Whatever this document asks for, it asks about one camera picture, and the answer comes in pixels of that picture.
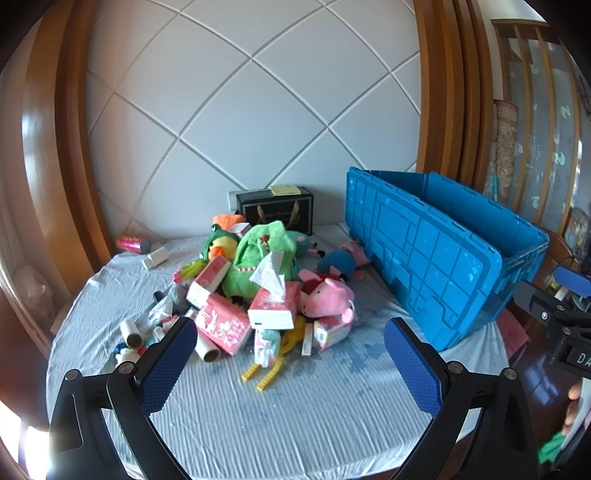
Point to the pink pig plush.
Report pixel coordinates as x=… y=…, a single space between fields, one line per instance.
x=325 y=297

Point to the teal plush toy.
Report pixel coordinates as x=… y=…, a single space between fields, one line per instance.
x=301 y=242

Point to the rolled patterned carpet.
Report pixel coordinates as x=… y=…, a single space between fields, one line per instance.
x=503 y=147

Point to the black gift box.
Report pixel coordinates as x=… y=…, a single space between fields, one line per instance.
x=277 y=212

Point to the green cloth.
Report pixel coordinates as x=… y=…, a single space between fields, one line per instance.
x=551 y=447

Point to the grey plush toy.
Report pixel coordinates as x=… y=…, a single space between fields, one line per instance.
x=175 y=297

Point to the blue pig plush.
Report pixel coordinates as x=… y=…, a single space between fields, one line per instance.
x=339 y=261

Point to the white plush doll blue hat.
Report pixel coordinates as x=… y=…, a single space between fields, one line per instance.
x=125 y=353

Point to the white wet wipes pack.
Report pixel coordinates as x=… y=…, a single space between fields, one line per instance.
x=159 y=311

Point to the small white green packet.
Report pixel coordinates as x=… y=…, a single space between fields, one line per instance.
x=265 y=346

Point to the white plastic bottle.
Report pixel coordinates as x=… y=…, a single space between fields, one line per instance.
x=155 y=258

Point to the pink cloth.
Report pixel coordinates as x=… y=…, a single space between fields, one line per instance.
x=515 y=332

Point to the yellow plastic clips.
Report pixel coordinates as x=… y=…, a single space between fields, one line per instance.
x=272 y=364

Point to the white wall socket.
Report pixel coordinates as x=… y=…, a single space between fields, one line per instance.
x=232 y=201

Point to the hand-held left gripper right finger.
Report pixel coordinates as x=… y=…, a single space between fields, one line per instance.
x=413 y=364

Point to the orange plush toy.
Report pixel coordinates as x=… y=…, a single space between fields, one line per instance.
x=228 y=219

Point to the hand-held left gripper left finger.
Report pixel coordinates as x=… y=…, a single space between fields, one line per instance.
x=166 y=364

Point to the person's right hand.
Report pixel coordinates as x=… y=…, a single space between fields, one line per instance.
x=574 y=392

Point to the green crocodile plush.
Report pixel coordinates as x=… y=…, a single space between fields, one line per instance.
x=251 y=249

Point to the slim pink tissue box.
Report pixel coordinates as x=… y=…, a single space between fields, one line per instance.
x=207 y=281

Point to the yellow sticky note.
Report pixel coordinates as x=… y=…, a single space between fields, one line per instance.
x=284 y=190

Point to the wooden glass panel door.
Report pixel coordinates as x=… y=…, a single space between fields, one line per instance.
x=549 y=138

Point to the pink soft tissue pack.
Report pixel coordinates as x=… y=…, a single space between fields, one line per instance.
x=224 y=325

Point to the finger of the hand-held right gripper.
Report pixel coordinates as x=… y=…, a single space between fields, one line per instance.
x=572 y=279

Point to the white paper roll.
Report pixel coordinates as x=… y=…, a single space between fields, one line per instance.
x=207 y=350
x=131 y=333

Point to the pink cylindrical can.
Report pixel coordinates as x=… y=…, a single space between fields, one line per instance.
x=130 y=243

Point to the pink tissue box open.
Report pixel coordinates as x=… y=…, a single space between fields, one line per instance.
x=274 y=309

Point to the green frog plush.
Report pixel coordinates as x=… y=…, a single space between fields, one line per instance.
x=217 y=244

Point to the blue plastic container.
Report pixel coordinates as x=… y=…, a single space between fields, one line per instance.
x=429 y=258

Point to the small pink white box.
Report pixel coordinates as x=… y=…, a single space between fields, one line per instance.
x=332 y=333

